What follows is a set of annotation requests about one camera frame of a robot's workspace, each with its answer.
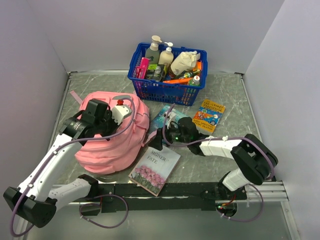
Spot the pink box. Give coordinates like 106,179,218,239
133,57,151,79

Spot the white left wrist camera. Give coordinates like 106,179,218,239
111,99,132,126

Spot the beige drawstring pouch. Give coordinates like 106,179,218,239
170,51,201,76

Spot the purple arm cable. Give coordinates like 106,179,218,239
9,97,137,238
162,102,277,222

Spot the pink student backpack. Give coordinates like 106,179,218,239
75,91,150,175

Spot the blue plastic basket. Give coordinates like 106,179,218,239
127,42,208,106

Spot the grey pump bottle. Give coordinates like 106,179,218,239
144,35,162,65

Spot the small green bottle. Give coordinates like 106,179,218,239
180,69,201,79

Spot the floral notebook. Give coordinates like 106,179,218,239
128,146,181,197

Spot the orange toothbrush pack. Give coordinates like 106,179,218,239
163,77,192,85

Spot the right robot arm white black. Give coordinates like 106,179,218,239
146,117,279,199

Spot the yellow treehouse book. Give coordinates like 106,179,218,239
192,98,226,135

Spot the black green box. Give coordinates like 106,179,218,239
145,64,168,82

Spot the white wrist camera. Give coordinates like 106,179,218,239
164,111,177,128
111,99,132,126

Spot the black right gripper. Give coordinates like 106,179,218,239
148,119,190,151

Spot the teal paperback book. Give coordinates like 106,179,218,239
147,105,187,135

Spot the cream pump bottle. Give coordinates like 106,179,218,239
158,42,174,67

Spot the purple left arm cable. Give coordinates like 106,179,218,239
9,97,137,238

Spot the black mounting base rail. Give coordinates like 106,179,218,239
68,181,290,216

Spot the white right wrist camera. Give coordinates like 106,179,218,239
164,111,177,128

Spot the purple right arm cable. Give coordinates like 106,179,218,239
162,102,277,222

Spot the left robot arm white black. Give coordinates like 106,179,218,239
3,98,132,228

